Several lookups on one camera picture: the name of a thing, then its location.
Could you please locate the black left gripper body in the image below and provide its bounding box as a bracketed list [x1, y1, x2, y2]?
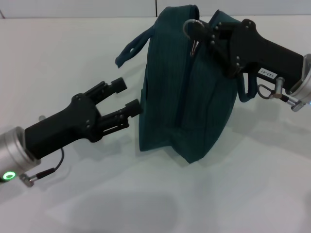
[24, 93, 103, 161]

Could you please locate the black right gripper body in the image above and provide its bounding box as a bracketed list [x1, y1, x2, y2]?
[229, 18, 306, 89]

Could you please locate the dark teal insulated lunch bag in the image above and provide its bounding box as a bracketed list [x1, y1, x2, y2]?
[115, 4, 258, 164]

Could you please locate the dark right gripper cable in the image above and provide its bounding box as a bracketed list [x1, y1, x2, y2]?
[257, 77, 306, 113]

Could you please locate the dark gripper cable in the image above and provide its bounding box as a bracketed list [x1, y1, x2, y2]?
[19, 148, 65, 188]
[257, 77, 306, 113]

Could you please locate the dark left gripper cable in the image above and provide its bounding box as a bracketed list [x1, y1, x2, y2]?
[19, 148, 65, 188]

